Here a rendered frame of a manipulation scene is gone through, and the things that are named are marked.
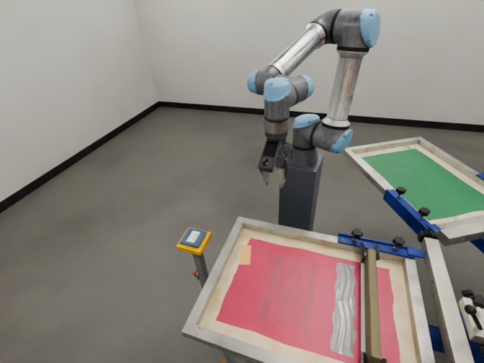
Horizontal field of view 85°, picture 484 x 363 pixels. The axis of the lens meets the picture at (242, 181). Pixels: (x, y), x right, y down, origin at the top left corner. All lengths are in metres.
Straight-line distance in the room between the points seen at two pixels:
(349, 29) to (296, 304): 1.01
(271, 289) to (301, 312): 0.14
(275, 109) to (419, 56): 3.91
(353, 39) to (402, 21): 3.36
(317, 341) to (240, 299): 0.31
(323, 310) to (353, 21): 1.03
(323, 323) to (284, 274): 0.23
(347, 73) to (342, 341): 0.95
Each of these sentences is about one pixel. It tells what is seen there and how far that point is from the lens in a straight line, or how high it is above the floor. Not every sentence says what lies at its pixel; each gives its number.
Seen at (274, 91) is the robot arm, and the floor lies 1.70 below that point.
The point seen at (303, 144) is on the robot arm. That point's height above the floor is 1.32.
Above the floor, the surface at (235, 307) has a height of 0.95.
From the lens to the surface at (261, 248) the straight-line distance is 1.26.
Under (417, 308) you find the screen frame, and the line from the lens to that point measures 1.20.
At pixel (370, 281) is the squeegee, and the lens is 1.11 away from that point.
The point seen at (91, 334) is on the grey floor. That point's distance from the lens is 2.43.
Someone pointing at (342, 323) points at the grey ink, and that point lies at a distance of 1.11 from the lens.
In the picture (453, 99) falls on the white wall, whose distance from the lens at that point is 4.88.
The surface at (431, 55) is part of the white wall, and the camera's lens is 4.62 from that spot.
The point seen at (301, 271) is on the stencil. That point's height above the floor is 0.96.
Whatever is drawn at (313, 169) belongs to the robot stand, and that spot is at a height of 1.20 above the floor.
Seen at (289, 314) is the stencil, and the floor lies 0.96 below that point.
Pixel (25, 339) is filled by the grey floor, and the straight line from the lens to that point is 2.69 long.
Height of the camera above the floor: 1.94
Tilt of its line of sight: 37 degrees down
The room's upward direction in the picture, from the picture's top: 4 degrees counter-clockwise
